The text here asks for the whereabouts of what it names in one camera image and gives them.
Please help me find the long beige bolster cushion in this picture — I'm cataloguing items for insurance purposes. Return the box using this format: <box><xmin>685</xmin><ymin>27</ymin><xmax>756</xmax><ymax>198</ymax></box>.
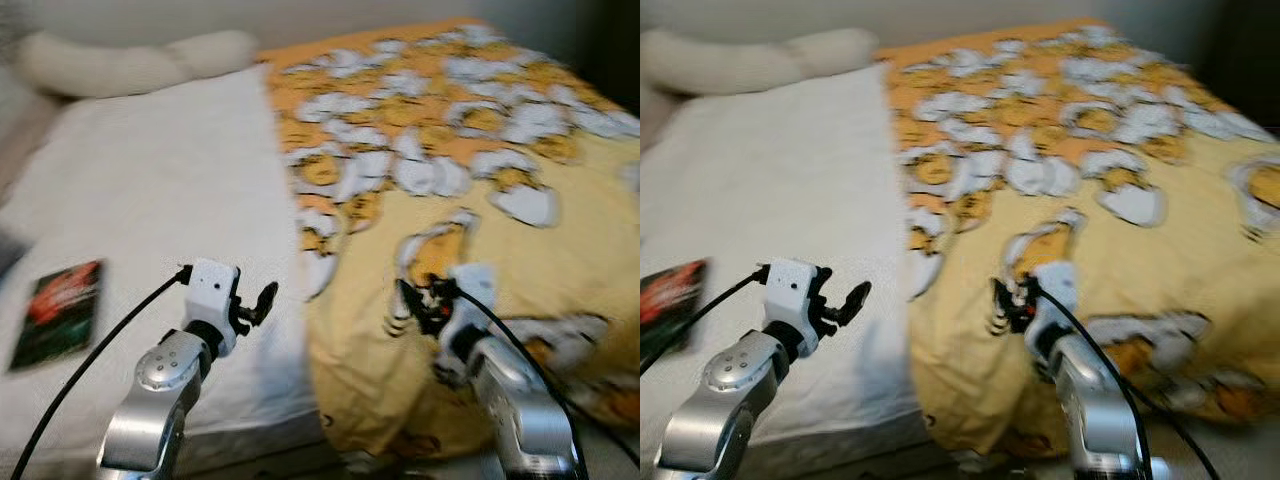
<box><xmin>640</xmin><ymin>28</ymin><xmax>881</xmax><ymax>96</ymax></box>
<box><xmin>15</xmin><ymin>28</ymin><xmax>261</xmax><ymax>99</ymax></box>

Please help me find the white quilted mattress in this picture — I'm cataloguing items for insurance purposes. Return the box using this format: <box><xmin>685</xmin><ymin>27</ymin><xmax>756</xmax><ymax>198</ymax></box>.
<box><xmin>0</xmin><ymin>65</ymin><xmax>331</xmax><ymax>476</ymax></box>
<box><xmin>640</xmin><ymin>62</ymin><xmax>941</xmax><ymax>476</ymax></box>

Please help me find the orange cartoon-print quilt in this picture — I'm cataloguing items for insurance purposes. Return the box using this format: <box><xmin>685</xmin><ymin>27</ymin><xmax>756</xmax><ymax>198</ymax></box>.
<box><xmin>255</xmin><ymin>18</ymin><xmax>641</xmax><ymax>461</ymax></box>
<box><xmin>875</xmin><ymin>18</ymin><xmax>1280</xmax><ymax>461</ymax></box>

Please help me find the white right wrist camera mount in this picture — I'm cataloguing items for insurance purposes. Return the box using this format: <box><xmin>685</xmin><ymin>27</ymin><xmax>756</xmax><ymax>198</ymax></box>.
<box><xmin>1025</xmin><ymin>262</ymin><xmax>1079</xmax><ymax>351</ymax></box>
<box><xmin>440</xmin><ymin>263</ymin><xmax>498</xmax><ymax>353</ymax></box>

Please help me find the Chinese paperback book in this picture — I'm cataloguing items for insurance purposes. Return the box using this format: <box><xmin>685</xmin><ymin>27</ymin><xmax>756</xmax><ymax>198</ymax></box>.
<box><xmin>640</xmin><ymin>258</ymin><xmax>709</xmax><ymax>353</ymax></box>
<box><xmin>8</xmin><ymin>258</ymin><xmax>106</xmax><ymax>373</ymax></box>

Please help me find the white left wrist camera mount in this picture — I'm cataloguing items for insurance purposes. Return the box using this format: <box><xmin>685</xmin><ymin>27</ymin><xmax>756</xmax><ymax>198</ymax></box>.
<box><xmin>183</xmin><ymin>258</ymin><xmax>243</xmax><ymax>356</ymax></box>
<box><xmin>762</xmin><ymin>258</ymin><xmax>823</xmax><ymax>359</ymax></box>

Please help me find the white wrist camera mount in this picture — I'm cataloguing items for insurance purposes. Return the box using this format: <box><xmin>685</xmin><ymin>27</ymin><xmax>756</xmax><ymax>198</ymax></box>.
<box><xmin>1025</xmin><ymin>262</ymin><xmax>1079</xmax><ymax>351</ymax></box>
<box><xmin>762</xmin><ymin>258</ymin><xmax>823</xmax><ymax>359</ymax></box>
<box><xmin>183</xmin><ymin>258</ymin><xmax>243</xmax><ymax>356</ymax></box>
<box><xmin>440</xmin><ymin>263</ymin><xmax>498</xmax><ymax>353</ymax></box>

